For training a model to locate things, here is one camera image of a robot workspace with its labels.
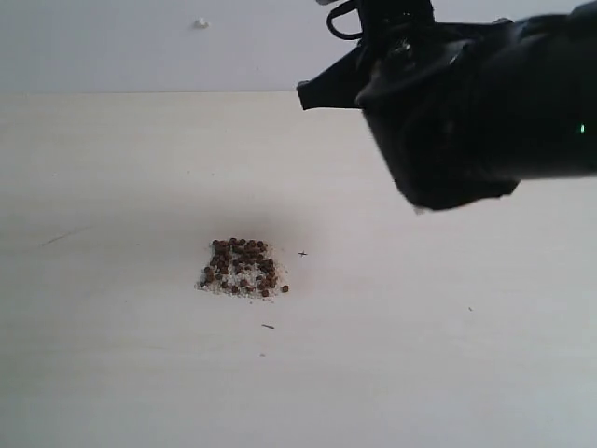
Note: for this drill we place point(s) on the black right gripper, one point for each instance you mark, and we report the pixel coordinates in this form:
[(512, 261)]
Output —
[(463, 112)]

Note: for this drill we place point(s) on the small white wall hook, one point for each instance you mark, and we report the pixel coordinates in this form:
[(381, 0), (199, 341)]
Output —
[(202, 23)]

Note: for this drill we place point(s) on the pile of brown pellets and rice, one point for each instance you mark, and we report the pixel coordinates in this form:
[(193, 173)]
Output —
[(245, 268)]

